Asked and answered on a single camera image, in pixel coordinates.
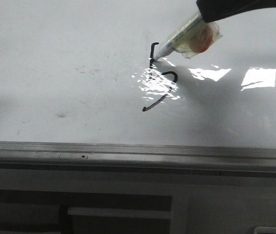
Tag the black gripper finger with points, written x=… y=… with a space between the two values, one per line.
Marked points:
x=213 y=10

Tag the white black whiteboard marker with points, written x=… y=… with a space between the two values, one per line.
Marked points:
x=193 y=37

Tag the white whiteboard with aluminium frame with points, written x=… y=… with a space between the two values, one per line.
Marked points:
x=77 y=71

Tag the grey metal base frame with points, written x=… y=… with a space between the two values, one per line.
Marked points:
x=120 y=202

